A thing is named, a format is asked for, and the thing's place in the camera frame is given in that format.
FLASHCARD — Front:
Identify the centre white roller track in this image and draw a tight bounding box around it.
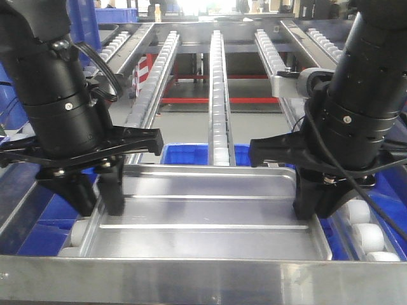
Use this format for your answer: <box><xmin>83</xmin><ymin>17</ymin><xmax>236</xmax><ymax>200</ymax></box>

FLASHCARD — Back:
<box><xmin>208</xmin><ymin>30</ymin><xmax>236</xmax><ymax>166</ymax></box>

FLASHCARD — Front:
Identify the white roller track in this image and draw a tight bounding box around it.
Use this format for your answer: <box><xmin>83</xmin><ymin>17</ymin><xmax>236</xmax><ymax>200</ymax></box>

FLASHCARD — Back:
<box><xmin>255</xmin><ymin>29</ymin><xmax>406</xmax><ymax>261</ymax></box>
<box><xmin>59</xmin><ymin>30</ymin><xmax>180</xmax><ymax>257</ymax></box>
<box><xmin>208</xmin><ymin>30</ymin><xmax>236</xmax><ymax>166</ymax></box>

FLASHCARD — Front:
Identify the blue bin below left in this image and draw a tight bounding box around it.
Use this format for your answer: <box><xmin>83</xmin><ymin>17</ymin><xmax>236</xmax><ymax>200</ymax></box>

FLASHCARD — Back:
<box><xmin>15</xmin><ymin>182</ymin><xmax>81</xmax><ymax>256</ymax></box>

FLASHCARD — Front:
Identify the blue bin below centre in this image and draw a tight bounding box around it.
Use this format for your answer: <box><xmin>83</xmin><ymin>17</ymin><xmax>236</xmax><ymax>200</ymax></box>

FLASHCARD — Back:
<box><xmin>160</xmin><ymin>143</ymin><xmax>251</xmax><ymax>166</ymax></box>

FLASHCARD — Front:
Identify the right white roller track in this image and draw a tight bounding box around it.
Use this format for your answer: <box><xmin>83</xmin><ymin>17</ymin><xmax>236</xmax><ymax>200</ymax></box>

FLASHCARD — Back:
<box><xmin>255</xmin><ymin>29</ymin><xmax>406</xmax><ymax>261</ymax></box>

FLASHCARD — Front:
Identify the far right roller track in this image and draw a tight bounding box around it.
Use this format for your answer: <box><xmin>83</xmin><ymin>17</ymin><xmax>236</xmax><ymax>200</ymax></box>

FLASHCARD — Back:
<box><xmin>306</xmin><ymin>28</ymin><xmax>343</xmax><ymax>63</ymax></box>

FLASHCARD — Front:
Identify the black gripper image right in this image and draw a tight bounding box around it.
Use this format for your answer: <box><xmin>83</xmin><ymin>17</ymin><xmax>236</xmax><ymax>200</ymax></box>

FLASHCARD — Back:
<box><xmin>249</xmin><ymin>132</ymin><xmax>406</xmax><ymax>220</ymax></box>

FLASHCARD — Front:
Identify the right steel divider rail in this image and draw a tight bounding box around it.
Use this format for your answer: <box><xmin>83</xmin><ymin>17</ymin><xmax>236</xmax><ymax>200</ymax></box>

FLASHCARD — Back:
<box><xmin>280</xmin><ymin>20</ymin><xmax>337</xmax><ymax>70</ymax></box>

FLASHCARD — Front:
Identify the far left roller track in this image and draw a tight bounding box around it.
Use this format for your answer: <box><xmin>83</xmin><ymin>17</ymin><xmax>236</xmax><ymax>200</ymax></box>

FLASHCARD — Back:
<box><xmin>83</xmin><ymin>30</ymin><xmax>130</xmax><ymax>78</ymax></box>

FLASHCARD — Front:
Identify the silver metal tray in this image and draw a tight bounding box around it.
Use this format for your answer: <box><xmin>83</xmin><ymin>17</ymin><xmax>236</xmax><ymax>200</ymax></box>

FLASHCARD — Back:
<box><xmin>80</xmin><ymin>165</ymin><xmax>332</xmax><ymax>261</ymax></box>

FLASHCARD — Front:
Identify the blue bin below right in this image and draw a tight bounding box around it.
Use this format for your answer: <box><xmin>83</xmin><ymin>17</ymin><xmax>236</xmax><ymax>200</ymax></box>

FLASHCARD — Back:
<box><xmin>317</xmin><ymin>165</ymin><xmax>407</xmax><ymax>260</ymax></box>

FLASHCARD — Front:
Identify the red white striped barrier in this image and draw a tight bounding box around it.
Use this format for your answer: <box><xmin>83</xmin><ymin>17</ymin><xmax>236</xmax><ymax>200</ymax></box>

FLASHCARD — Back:
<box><xmin>132</xmin><ymin>55</ymin><xmax>151</xmax><ymax>97</ymax></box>

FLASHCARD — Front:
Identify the steel front shelf rail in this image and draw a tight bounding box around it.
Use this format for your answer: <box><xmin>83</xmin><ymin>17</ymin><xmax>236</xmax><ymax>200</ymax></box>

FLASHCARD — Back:
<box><xmin>1</xmin><ymin>255</ymin><xmax>406</xmax><ymax>304</ymax></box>

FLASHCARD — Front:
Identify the red steel floor frame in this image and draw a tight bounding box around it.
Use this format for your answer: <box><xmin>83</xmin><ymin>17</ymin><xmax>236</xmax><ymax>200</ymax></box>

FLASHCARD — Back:
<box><xmin>162</xmin><ymin>75</ymin><xmax>279</xmax><ymax>105</ymax></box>

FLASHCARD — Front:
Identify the blue bin below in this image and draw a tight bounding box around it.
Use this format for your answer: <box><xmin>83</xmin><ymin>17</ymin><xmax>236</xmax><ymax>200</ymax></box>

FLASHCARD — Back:
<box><xmin>15</xmin><ymin>182</ymin><xmax>81</xmax><ymax>256</ymax></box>
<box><xmin>160</xmin><ymin>143</ymin><xmax>251</xmax><ymax>166</ymax></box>
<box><xmin>317</xmin><ymin>165</ymin><xmax>407</xmax><ymax>260</ymax></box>

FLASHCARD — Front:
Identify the left white roller track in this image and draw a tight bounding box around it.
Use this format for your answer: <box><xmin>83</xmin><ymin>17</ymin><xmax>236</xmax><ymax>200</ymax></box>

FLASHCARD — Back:
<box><xmin>59</xmin><ymin>30</ymin><xmax>180</xmax><ymax>257</ymax></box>

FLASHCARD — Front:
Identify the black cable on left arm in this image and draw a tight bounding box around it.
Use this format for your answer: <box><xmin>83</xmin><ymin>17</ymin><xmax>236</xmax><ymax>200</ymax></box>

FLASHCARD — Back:
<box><xmin>74</xmin><ymin>41</ymin><xmax>123</xmax><ymax>103</ymax></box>

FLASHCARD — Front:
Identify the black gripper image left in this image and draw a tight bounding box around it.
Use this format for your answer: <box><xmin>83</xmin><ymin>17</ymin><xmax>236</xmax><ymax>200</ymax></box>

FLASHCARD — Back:
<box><xmin>1</xmin><ymin>125</ymin><xmax>163</xmax><ymax>217</ymax></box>

